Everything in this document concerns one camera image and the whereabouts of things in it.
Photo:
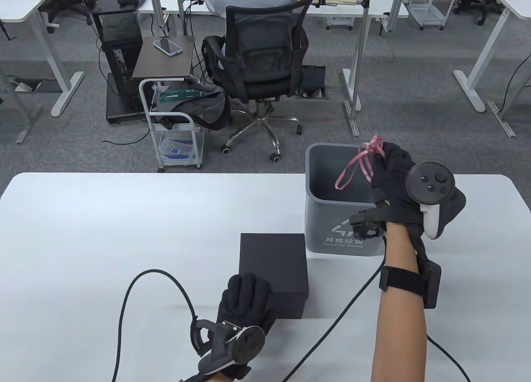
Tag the person's left hand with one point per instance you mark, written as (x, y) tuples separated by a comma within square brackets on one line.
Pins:
[(244, 299)]

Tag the person's right hand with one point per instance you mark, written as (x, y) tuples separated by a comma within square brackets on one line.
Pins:
[(392, 178)]

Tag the pink ribbon bow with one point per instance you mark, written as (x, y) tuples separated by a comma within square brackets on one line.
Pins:
[(373, 145)]

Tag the black gift box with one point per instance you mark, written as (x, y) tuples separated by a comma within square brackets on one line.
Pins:
[(290, 309)]

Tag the black gift box lid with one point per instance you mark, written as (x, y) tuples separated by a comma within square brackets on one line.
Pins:
[(274, 261)]

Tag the person's right forearm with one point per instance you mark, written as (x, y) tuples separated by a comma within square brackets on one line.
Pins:
[(398, 336)]

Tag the black floor outlet box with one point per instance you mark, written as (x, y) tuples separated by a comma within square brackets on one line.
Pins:
[(313, 77)]

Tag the clear plastic box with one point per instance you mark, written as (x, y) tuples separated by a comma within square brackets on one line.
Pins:
[(178, 149)]

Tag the grey floor outlet box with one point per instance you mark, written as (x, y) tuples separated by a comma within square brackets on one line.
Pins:
[(25, 86)]

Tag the black handheld controller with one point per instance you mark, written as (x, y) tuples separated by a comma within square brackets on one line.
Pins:
[(244, 344), (431, 181)]

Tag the grey plastic waste bin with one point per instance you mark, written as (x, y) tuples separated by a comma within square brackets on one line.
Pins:
[(332, 170)]

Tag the black mesh office chair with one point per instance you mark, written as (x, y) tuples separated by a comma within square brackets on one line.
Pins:
[(257, 87)]

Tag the white rolling cart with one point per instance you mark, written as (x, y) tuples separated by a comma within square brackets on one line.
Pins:
[(154, 145)]

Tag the grey backpack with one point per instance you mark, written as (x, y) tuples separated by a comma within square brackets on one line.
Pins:
[(199, 108)]

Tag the green bottle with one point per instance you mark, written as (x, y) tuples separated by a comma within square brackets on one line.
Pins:
[(182, 94)]

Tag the black computer cart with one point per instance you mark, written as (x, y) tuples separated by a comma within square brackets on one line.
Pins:
[(124, 113)]

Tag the brown side table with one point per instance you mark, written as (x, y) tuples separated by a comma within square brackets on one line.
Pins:
[(166, 64)]

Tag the smartphone with teal case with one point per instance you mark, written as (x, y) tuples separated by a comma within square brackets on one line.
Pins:
[(168, 47)]

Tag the black computer tower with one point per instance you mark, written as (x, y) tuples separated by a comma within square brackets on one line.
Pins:
[(120, 37)]

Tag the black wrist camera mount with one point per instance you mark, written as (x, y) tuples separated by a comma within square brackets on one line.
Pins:
[(365, 222)]

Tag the aluminium frame post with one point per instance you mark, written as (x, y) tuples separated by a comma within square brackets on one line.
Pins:
[(359, 66), (159, 8)]

